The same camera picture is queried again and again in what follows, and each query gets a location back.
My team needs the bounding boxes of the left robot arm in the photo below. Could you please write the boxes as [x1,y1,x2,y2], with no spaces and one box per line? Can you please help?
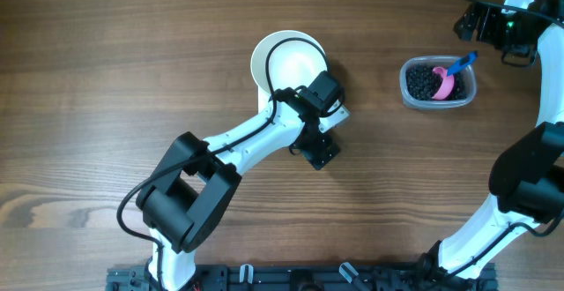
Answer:
[136,71,344,290]

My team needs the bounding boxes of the clear plastic container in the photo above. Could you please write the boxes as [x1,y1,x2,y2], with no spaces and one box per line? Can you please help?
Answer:
[399,56,477,110]

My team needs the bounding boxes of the pink scoop with blue handle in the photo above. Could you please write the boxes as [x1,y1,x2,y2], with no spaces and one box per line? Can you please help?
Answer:
[432,51,479,101]

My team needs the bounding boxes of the white bowl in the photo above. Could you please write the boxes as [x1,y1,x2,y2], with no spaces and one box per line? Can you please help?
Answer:
[250,30,329,91]

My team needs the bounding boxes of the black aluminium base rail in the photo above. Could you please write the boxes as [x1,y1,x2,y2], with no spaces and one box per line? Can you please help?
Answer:
[105,262,499,291]

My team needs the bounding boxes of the white digital kitchen scale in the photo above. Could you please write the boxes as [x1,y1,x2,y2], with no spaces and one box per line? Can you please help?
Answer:
[257,86,271,113]

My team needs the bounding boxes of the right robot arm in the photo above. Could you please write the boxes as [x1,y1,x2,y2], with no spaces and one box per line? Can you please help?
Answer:
[418,0,563,290]

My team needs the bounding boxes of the black beans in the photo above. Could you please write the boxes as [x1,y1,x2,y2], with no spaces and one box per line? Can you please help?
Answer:
[405,64,467,101]

